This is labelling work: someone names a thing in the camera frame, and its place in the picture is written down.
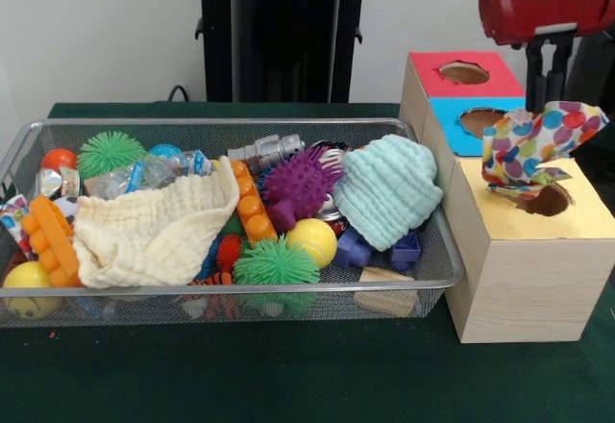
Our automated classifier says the silver wire mesh bin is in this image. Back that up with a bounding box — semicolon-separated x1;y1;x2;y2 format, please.
0;115;466;331

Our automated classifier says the mint green knitted cloth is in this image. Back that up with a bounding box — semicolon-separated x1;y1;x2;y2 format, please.
332;133;444;253

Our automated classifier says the orange toy building brick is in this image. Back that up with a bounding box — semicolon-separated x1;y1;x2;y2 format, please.
231;159;279;246
21;195;83;288

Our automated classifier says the green spiky rubber ball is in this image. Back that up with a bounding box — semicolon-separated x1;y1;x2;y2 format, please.
76;129;148;182
234;235;322;287

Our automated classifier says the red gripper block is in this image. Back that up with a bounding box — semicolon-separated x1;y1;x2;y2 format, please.
479;0;615;112

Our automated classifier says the plain wooden wedge block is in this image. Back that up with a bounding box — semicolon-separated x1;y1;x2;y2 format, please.
353;266;419;318

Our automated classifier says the wooden box with three holes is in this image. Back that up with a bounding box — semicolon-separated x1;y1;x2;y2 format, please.
398;50;615;345

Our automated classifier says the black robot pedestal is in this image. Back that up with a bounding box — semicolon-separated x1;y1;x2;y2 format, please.
184;0;388;105

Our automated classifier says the purple spiky rubber toy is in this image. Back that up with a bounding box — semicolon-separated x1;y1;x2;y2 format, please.
258;144;348;232

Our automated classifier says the cream knitted cloth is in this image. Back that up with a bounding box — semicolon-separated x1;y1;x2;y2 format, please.
72;155;241;290

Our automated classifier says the colourful dotted cloth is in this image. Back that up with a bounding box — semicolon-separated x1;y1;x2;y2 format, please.
482;100;610;203

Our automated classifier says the yellow plastic ball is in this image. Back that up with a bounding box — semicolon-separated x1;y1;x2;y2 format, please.
285;217;339;268

